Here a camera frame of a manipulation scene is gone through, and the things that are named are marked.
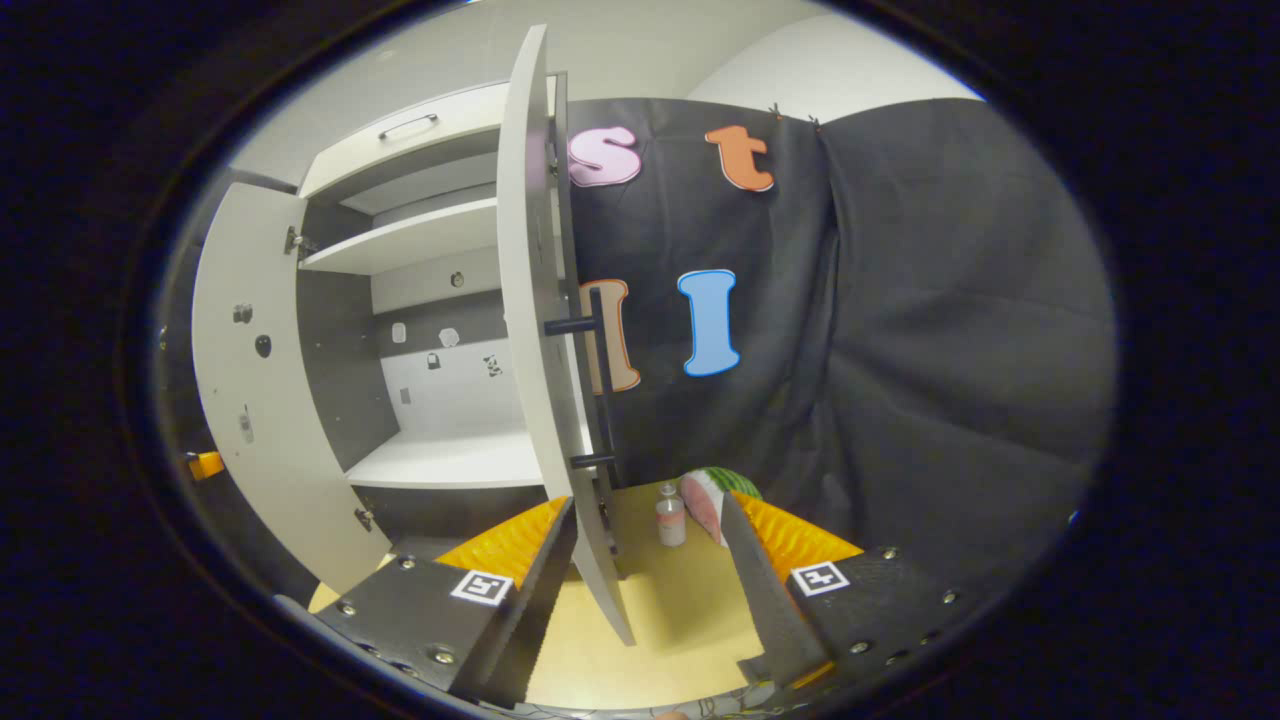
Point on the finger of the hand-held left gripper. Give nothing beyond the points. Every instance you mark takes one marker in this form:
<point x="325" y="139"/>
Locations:
<point x="207" y="465"/>

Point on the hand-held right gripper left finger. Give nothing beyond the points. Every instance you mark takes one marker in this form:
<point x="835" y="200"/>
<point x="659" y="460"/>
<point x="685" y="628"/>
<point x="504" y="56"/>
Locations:
<point x="535" y="610"/>

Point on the small white bottle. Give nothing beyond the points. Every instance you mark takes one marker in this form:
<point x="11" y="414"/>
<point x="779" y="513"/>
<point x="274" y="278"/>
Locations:
<point x="670" y="520"/>

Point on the white cabinet shelf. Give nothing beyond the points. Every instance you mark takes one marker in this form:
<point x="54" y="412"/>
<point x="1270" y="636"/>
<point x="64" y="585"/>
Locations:
<point x="420" y="235"/>
<point x="450" y="462"/>

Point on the black backdrop cloth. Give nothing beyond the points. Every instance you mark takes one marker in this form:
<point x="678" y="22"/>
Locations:
<point x="950" y="350"/>

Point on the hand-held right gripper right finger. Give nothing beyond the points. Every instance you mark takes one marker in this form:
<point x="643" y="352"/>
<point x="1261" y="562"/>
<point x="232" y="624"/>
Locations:
<point x="760" y="600"/>

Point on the white upper cabinet shelf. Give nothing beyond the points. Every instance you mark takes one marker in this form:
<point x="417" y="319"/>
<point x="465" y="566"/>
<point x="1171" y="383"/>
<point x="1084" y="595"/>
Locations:
<point x="420" y="235"/>

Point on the watermelon slice toy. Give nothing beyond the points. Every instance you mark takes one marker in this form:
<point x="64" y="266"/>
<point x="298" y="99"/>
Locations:
<point x="715" y="495"/>

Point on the white lower cabinet shelf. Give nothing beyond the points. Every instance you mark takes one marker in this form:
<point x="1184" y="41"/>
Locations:
<point x="450" y="462"/>

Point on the white cabinet door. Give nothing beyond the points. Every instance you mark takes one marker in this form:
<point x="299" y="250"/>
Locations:
<point x="250" y="400"/>
<point x="525" y="300"/>

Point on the white double-door shoe cabinet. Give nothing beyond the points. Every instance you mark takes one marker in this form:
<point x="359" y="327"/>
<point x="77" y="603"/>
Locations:
<point x="340" y="350"/>

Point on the metal door hinge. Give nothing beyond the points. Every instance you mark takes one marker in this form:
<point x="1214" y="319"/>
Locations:
<point x="298" y="240"/>
<point x="364" y="518"/>

